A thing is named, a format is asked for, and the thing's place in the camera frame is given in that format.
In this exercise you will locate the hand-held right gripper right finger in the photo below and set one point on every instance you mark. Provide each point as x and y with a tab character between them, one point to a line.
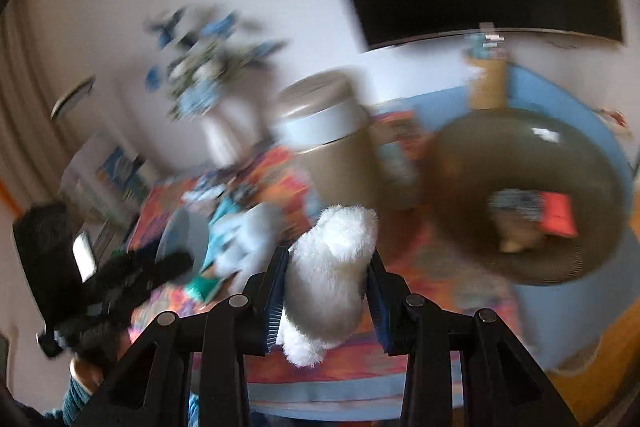
379	307

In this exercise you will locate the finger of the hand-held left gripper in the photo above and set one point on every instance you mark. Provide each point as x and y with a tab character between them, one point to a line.
165	269

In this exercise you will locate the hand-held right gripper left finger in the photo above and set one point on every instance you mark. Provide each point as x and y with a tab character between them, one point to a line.
275	307

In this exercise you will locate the white plush toy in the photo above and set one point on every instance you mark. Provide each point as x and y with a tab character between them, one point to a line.
330	277

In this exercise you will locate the light blue plush toy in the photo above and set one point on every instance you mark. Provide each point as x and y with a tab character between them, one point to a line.
240	237

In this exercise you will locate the brown round basket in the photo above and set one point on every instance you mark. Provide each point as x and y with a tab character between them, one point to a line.
465	167

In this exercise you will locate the person's left forearm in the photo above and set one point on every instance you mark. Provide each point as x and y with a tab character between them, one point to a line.
80	399

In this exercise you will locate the floral tablecloth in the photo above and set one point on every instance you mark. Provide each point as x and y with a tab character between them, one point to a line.
440	307

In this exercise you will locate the white shelf unit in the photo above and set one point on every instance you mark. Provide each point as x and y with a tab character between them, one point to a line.
110	177

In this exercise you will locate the beige curtain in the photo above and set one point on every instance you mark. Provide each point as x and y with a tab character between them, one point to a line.
25	117

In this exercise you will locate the white vase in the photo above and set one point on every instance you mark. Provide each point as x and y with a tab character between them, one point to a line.
230	132

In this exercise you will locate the blue printed packet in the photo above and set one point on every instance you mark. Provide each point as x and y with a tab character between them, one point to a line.
515	204

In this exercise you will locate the brown cylinder with white lid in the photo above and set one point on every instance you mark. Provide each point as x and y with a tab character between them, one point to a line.
330	132

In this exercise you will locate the red packet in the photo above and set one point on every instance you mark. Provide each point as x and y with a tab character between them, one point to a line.
559	214

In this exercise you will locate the blue and white flower bouquet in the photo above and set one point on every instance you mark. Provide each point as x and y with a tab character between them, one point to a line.
210	62

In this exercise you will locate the wall air conditioner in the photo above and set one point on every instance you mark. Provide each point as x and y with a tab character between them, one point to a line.
72	99

